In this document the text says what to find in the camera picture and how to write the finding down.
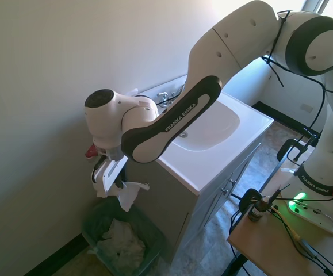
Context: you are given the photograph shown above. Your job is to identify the black table cable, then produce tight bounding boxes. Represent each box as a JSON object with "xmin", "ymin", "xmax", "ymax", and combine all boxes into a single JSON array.
[{"xmin": 280, "ymin": 220, "xmax": 331, "ymax": 276}]

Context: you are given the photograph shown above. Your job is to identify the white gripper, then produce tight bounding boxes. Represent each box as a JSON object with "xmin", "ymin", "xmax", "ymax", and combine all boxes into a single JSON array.
[{"xmin": 92, "ymin": 156, "xmax": 129, "ymax": 200}]

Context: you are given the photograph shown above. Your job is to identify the chrome two-handle faucet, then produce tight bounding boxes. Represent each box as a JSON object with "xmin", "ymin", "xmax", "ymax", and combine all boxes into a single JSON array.
[{"xmin": 156, "ymin": 84, "xmax": 187, "ymax": 109}]

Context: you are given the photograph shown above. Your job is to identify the black table clamp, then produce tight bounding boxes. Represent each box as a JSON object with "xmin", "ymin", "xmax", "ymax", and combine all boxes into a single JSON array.
[{"xmin": 238, "ymin": 188, "xmax": 263, "ymax": 214}]

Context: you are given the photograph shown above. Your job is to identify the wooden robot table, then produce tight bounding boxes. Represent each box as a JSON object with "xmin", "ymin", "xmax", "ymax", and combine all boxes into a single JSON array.
[{"xmin": 226, "ymin": 160, "xmax": 333, "ymax": 276}]

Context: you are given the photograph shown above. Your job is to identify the yellow cable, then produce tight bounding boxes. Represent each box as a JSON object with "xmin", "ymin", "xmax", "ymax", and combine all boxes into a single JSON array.
[{"xmin": 271, "ymin": 206, "xmax": 303, "ymax": 243}]

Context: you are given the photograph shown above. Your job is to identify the white tissue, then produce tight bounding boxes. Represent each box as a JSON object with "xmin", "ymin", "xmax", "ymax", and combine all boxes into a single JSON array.
[{"xmin": 114, "ymin": 181, "xmax": 151, "ymax": 213}]

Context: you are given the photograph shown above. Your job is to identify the dark metal C-clamp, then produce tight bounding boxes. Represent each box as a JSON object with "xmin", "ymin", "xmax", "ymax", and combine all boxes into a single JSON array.
[{"xmin": 276, "ymin": 137, "xmax": 319, "ymax": 165}]

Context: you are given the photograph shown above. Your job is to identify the crumpled paper waste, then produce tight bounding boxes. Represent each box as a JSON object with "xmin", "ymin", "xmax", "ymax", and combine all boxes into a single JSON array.
[{"xmin": 96, "ymin": 217, "xmax": 147, "ymax": 267}]

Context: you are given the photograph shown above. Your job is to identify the bright window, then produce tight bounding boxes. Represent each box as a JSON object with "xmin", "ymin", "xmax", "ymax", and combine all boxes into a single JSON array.
[{"xmin": 302, "ymin": 0, "xmax": 333, "ymax": 27}]

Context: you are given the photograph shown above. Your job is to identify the dark green trash bin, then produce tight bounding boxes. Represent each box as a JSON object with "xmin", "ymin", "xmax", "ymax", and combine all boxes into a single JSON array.
[{"xmin": 81, "ymin": 197, "xmax": 164, "ymax": 276}]

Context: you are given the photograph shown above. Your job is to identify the black baseboard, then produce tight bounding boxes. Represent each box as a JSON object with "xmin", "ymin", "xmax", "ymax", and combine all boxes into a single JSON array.
[
  {"xmin": 29, "ymin": 232, "xmax": 91, "ymax": 276},
  {"xmin": 253, "ymin": 100, "xmax": 323, "ymax": 135}
]

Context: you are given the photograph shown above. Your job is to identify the white sink countertop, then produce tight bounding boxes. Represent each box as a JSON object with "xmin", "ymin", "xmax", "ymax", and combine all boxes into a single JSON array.
[{"xmin": 131, "ymin": 75, "xmax": 275, "ymax": 197}]

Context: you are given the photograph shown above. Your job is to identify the grey vanity cabinet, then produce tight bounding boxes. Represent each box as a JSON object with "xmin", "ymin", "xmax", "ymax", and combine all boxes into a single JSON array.
[{"xmin": 125, "ymin": 142, "xmax": 262, "ymax": 264}]

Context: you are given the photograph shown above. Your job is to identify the brown dropper bottle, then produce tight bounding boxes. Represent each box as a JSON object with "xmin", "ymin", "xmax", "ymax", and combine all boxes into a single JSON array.
[{"xmin": 248, "ymin": 194, "xmax": 271, "ymax": 223}]

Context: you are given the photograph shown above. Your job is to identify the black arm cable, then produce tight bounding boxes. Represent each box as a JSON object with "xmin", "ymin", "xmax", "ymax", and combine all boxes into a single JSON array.
[{"xmin": 262, "ymin": 10, "xmax": 333, "ymax": 146}]

